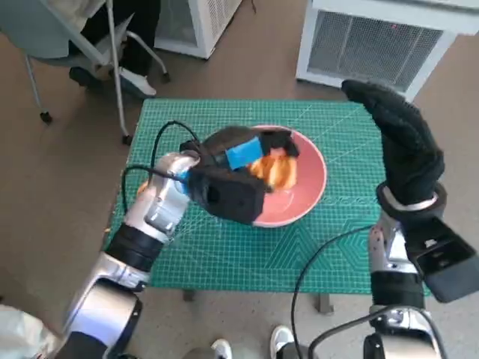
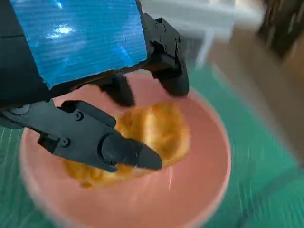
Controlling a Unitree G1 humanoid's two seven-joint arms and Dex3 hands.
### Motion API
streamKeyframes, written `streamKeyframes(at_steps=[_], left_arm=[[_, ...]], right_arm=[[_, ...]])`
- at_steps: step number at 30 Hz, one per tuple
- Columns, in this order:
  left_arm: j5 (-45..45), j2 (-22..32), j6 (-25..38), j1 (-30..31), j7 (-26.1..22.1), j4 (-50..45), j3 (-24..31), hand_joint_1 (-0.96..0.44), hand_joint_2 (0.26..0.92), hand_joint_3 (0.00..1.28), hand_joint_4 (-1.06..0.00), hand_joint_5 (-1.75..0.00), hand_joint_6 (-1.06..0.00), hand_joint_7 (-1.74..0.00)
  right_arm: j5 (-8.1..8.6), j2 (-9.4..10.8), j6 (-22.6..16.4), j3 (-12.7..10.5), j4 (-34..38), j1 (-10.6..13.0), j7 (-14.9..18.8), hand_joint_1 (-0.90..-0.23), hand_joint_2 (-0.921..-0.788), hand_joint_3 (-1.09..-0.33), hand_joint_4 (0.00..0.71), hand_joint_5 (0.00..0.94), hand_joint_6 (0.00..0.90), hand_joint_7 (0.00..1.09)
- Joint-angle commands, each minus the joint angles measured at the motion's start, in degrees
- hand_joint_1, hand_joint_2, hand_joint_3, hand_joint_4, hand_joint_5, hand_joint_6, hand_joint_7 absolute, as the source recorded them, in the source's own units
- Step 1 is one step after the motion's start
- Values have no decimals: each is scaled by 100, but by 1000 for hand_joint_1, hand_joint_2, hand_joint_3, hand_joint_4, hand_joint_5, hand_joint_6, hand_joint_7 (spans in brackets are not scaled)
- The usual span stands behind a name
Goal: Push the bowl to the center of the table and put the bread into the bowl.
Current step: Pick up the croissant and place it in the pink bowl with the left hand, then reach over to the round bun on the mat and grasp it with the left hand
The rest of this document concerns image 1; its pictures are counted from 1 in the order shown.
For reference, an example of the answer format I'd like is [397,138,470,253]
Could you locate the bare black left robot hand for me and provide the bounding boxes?
[201,126,303,173]

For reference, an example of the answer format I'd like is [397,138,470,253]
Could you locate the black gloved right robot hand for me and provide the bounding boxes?
[341,79,446,206]

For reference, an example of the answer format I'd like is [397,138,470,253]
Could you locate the toy bread loaf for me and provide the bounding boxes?
[248,147,299,190]

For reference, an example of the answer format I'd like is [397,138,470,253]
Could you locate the pink bowl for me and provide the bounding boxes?
[209,125,329,230]

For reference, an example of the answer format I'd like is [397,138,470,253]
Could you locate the green cutting mat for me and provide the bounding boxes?
[103,97,431,296]

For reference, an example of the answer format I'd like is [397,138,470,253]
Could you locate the large white mesh cabinet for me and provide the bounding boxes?
[295,0,479,102]

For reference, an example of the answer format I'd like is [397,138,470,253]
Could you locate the small white mesh cabinet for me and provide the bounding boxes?
[153,0,244,60]

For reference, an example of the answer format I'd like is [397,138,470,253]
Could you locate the standing person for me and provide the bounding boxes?
[185,325,311,359]

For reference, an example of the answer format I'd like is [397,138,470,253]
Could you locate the grey office chair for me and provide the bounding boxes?
[0,0,171,145]

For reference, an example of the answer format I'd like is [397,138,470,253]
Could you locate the white cloth cover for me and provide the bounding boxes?
[0,303,61,359]

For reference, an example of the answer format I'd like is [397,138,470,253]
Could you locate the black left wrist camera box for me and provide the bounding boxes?
[186,166,266,226]

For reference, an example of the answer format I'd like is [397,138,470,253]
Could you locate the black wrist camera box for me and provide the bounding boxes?
[398,215,479,304]
[186,166,266,226]

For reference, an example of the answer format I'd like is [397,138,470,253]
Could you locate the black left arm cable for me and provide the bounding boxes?
[122,119,201,220]

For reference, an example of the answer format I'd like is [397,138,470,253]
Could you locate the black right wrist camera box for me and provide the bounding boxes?
[398,215,479,304]

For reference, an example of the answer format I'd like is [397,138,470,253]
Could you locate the grey table leg bracket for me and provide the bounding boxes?
[317,293,334,316]

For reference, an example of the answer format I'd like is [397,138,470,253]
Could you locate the black looped right arm cable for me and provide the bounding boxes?
[308,312,446,359]

